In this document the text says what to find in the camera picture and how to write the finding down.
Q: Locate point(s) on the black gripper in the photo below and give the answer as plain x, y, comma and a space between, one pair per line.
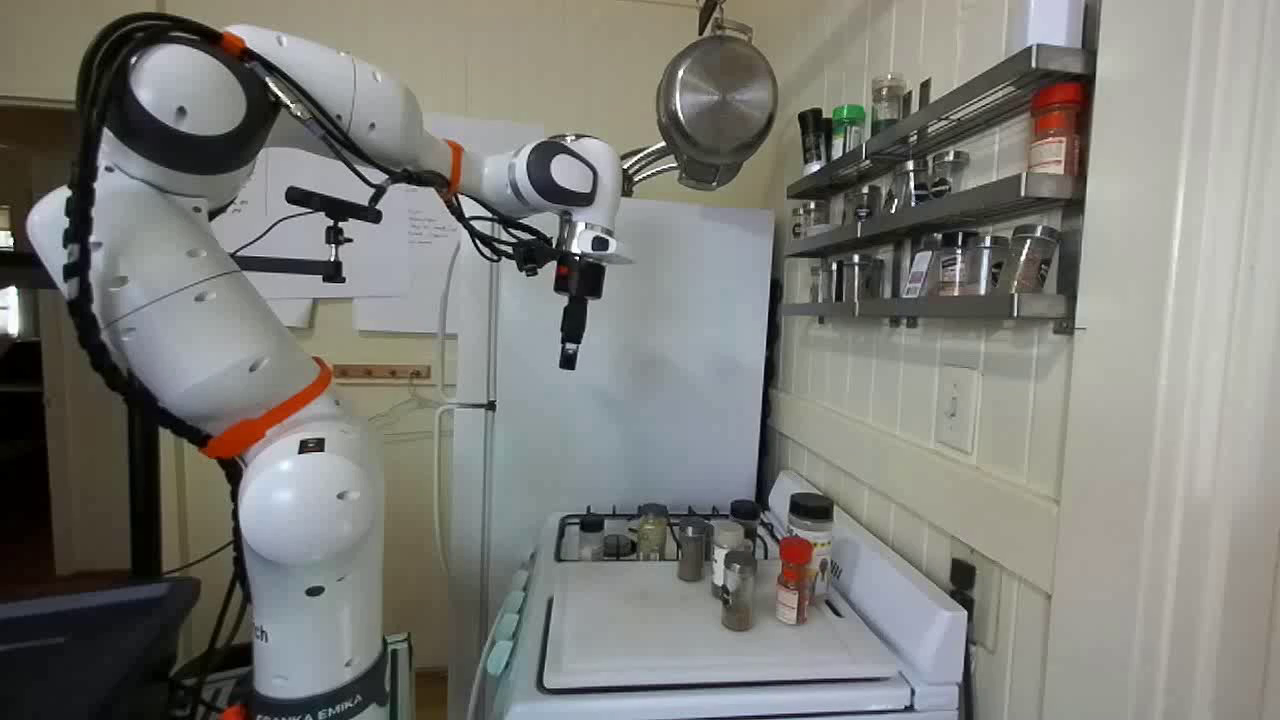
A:
580, 282

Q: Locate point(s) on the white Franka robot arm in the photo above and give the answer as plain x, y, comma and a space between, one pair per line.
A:
162, 294

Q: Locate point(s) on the steel lid pepper bottle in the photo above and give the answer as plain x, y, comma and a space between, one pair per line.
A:
689, 553

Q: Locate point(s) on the steel spice rack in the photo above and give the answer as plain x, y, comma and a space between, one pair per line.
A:
853, 234
1012, 207

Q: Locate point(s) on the large black lid spice jar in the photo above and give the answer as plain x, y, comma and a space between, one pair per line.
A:
811, 512

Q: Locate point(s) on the dark bottle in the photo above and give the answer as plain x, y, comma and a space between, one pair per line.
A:
811, 139

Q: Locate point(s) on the red cap spice bottle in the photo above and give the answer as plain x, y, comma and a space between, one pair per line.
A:
795, 561

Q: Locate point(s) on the white refrigerator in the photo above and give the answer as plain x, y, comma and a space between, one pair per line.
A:
667, 400

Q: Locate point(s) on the plain white paper sheet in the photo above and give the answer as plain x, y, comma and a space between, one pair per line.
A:
401, 284

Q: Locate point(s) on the steel lid rack jar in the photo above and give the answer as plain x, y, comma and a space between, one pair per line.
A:
952, 267
838, 282
1037, 260
990, 267

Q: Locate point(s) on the hanging steel pot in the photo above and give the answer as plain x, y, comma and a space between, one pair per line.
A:
720, 101

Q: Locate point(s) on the white cutting board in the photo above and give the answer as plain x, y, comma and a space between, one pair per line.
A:
667, 624

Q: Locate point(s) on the green lid jar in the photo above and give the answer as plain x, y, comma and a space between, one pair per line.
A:
851, 124

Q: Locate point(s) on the white label rack jar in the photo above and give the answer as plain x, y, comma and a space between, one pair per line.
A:
919, 267

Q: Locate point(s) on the clear glass jar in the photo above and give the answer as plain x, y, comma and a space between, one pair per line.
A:
890, 106

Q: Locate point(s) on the white stove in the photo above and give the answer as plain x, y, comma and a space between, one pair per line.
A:
906, 613

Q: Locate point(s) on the red lid jar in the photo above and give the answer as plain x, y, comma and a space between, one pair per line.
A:
1058, 124

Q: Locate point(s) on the black monitor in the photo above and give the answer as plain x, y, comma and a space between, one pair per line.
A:
82, 654

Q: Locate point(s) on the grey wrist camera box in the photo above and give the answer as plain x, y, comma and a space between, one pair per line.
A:
599, 246

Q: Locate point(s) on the wooden wall strip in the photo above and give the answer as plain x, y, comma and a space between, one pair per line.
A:
385, 375

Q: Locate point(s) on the black stereo camera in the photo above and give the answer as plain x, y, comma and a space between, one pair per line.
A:
335, 207

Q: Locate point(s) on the white wall outlet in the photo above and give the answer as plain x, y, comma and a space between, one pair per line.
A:
959, 406

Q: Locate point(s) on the black wall plug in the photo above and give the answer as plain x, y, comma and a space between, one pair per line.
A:
960, 586

